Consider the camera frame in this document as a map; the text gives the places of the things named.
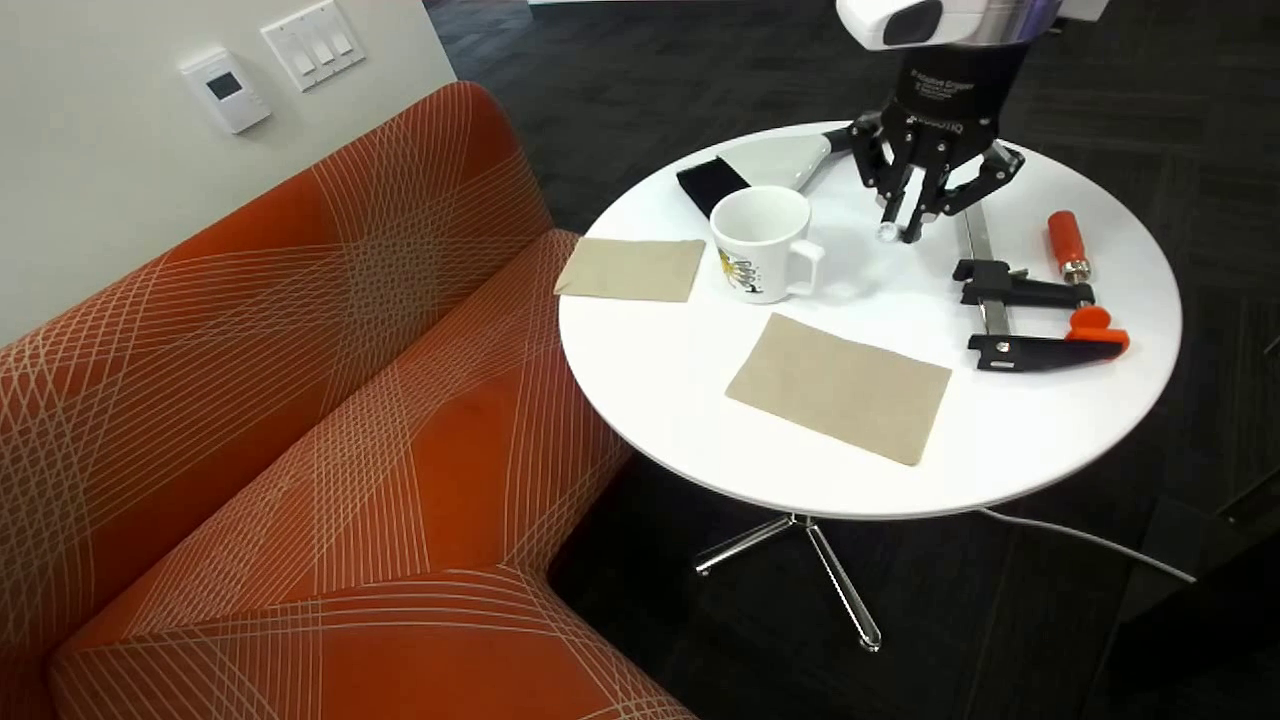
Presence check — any chrome table base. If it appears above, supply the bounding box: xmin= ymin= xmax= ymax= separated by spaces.
xmin=690 ymin=499 xmax=1200 ymax=654

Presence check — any orange handled bar clamp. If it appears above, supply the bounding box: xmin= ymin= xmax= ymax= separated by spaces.
xmin=949 ymin=196 xmax=1134 ymax=375

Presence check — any white wall thermostat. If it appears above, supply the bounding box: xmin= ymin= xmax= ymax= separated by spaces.
xmin=175 ymin=42 xmax=274 ymax=135

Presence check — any beige paper sheet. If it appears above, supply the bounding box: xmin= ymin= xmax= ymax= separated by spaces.
xmin=551 ymin=237 xmax=713 ymax=307
xmin=723 ymin=311 xmax=956 ymax=470

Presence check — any orange patterned sofa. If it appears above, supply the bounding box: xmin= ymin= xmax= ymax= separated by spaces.
xmin=0 ymin=75 xmax=697 ymax=720

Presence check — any white ceramic mug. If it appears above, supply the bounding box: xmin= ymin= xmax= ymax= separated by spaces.
xmin=703 ymin=185 xmax=826 ymax=307

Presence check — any white light switch plate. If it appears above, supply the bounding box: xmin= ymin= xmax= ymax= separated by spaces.
xmin=255 ymin=0 xmax=367 ymax=96

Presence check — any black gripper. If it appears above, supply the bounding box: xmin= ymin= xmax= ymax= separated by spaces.
xmin=844 ymin=42 xmax=1033 ymax=249

